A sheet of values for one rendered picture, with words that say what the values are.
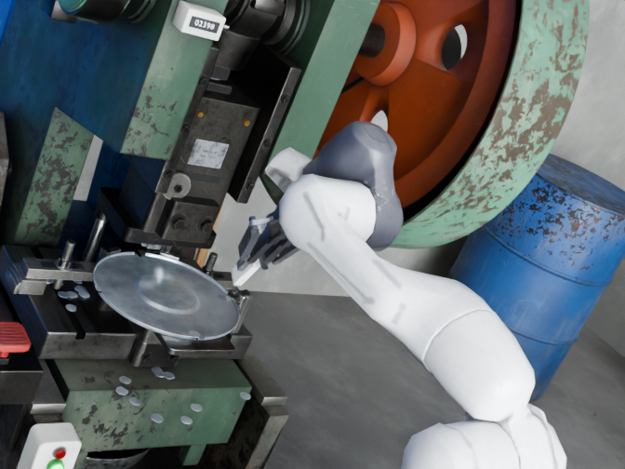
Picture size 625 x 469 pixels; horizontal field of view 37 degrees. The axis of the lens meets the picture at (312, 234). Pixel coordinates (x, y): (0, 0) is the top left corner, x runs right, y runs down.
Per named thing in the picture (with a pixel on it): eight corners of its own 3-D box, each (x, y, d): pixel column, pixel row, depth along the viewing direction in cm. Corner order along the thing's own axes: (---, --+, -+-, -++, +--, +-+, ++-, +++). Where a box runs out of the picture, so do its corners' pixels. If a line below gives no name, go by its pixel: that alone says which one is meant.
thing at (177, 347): (213, 406, 176) (238, 348, 171) (147, 408, 167) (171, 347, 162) (161, 328, 193) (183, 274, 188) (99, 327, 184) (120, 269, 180)
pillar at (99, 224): (94, 262, 188) (115, 203, 183) (84, 261, 187) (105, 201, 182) (90, 257, 190) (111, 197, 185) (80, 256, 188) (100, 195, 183)
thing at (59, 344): (244, 359, 196) (254, 336, 194) (38, 359, 168) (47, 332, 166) (186, 280, 217) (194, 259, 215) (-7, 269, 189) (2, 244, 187)
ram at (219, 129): (219, 249, 179) (276, 111, 169) (151, 244, 170) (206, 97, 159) (183, 205, 191) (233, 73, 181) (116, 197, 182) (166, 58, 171)
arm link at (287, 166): (357, 214, 141) (338, 233, 144) (340, 147, 147) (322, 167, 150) (287, 200, 134) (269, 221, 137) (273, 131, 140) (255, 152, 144)
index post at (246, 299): (239, 333, 192) (256, 295, 189) (227, 333, 190) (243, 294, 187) (232, 326, 194) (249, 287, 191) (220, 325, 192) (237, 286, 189)
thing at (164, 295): (126, 339, 160) (126, 335, 159) (71, 249, 180) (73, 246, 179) (262, 341, 178) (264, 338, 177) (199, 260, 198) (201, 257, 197)
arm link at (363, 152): (327, 262, 132) (382, 265, 138) (382, 213, 123) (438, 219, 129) (295, 157, 140) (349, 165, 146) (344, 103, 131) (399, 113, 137)
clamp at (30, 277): (97, 297, 183) (113, 253, 179) (13, 293, 172) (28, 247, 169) (86, 280, 187) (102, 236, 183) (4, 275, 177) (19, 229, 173)
